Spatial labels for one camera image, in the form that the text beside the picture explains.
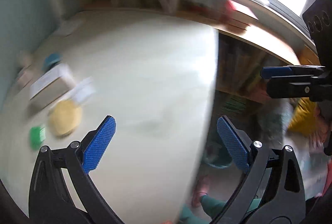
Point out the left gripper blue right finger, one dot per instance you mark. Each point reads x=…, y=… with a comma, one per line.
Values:
x=271, y=190

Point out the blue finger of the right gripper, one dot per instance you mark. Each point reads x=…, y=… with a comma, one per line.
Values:
x=280, y=87
x=292, y=70

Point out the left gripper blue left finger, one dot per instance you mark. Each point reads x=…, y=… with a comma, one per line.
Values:
x=61, y=190

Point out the teal trash bin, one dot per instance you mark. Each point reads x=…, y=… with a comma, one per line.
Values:
x=215, y=153

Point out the yellow plush toy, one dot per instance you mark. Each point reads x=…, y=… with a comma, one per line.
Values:
x=304, y=120

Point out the wooden bookshelf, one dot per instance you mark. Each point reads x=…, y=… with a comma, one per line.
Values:
x=233, y=39

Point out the green small packet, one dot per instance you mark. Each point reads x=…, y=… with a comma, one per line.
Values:
x=37, y=135

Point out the pink left slipper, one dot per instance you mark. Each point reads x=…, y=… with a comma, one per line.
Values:
x=201, y=189

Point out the yellow round lid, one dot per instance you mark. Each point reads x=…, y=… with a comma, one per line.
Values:
x=64, y=117

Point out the grey cardboard box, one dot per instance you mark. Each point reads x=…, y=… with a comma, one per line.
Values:
x=49, y=87

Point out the white tissue pack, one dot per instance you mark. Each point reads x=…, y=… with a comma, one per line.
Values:
x=82, y=91

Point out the small red white carton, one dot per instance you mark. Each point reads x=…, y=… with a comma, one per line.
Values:
x=24, y=77

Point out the white paper cup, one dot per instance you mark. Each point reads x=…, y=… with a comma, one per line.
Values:
x=24, y=59

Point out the blue crumpled cloth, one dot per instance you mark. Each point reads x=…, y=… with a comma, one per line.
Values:
x=51, y=61

